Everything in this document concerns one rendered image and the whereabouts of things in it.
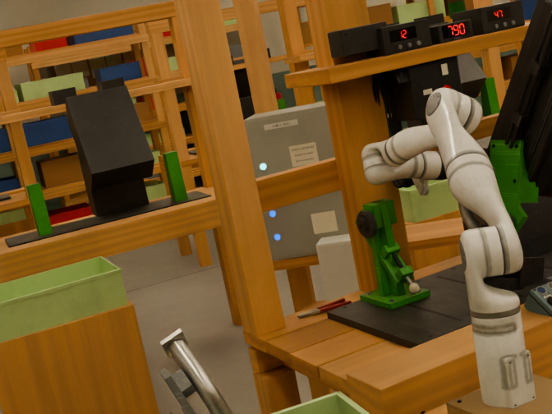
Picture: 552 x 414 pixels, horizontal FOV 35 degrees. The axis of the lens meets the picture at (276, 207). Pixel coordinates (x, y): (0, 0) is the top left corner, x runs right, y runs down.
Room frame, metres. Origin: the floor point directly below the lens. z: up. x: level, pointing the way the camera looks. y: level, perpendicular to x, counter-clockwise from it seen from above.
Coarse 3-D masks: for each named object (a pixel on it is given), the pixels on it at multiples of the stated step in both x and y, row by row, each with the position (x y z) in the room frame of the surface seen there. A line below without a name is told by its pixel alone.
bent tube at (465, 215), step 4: (460, 204) 2.32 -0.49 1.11; (460, 208) 2.32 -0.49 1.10; (464, 208) 2.31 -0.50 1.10; (460, 212) 2.32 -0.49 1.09; (464, 212) 2.31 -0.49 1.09; (468, 212) 2.31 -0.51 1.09; (464, 216) 2.30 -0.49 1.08; (468, 216) 2.30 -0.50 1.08; (472, 216) 2.30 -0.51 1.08; (464, 220) 2.30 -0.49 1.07; (468, 220) 2.29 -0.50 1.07; (472, 220) 2.28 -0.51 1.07; (468, 224) 2.28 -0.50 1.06; (472, 224) 2.27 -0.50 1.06; (476, 224) 2.27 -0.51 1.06; (468, 228) 2.28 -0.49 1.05; (472, 228) 2.27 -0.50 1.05
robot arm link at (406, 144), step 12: (468, 96) 1.92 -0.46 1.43; (480, 108) 1.89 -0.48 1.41; (468, 120) 1.88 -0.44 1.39; (480, 120) 1.89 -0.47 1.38; (408, 132) 2.03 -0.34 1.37; (420, 132) 2.01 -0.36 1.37; (468, 132) 1.89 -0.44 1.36; (396, 144) 2.05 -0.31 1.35; (408, 144) 2.02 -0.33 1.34; (420, 144) 2.00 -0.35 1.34; (432, 144) 1.99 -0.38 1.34; (396, 156) 2.06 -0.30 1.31; (408, 156) 2.04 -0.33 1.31
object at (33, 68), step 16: (112, 48) 11.25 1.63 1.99; (128, 48) 11.32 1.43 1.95; (240, 48) 11.92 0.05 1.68; (32, 64) 10.92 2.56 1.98; (48, 64) 10.98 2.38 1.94; (144, 64) 11.46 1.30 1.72; (176, 64) 11.61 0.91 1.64; (32, 80) 11.36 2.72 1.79; (160, 96) 11.45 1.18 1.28; (80, 192) 11.45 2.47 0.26
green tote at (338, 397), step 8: (336, 392) 1.59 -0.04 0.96; (312, 400) 1.57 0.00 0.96; (320, 400) 1.57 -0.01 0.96; (328, 400) 1.57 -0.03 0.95; (336, 400) 1.58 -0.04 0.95; (344, 400) 1.54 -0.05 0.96; (288, 408) 1.56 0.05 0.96; (296, 408) 1.56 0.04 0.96; (304, 408) 1.56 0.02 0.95; (312, 408) 1.56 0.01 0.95; (320, 408) 1.57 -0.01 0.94; (328, 408) 1.57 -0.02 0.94; (336, 408) 1.58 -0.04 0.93; (344, 408) 1.55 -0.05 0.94; (352, 408) 1.51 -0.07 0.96; (360, 408) 1.49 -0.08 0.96
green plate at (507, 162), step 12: (492, 144) 2.29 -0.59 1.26; (504, 144) 2.25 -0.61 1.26; (516, 144) 2.21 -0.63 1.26; (492, 156) 2.28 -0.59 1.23; (504, 156) 2.24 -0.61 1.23; (516, 156) 2.20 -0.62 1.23; (504, 168) 2.23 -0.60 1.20; (516, 168) 2.20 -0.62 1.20; (504, 180) 2.23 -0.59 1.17; (516, 180) 2.19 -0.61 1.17; (528, 180) 2.21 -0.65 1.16; (504, 192) 2.22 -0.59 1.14; (516, 192) 2.18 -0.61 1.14; (528, 192) 2.21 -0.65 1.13; (504, 204) 2.22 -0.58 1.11; (516, 204) 2.18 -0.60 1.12
